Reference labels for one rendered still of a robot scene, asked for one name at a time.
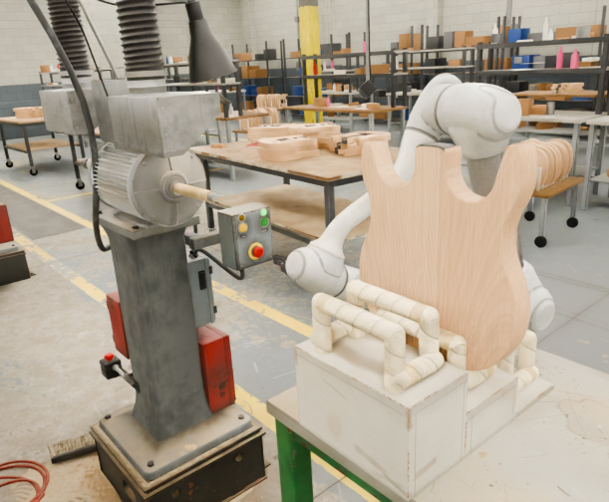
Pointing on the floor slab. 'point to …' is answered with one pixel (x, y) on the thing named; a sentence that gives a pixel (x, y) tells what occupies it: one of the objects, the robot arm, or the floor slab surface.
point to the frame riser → (221, 486)
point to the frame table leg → (293, 467)
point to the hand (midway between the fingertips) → (281, 261)
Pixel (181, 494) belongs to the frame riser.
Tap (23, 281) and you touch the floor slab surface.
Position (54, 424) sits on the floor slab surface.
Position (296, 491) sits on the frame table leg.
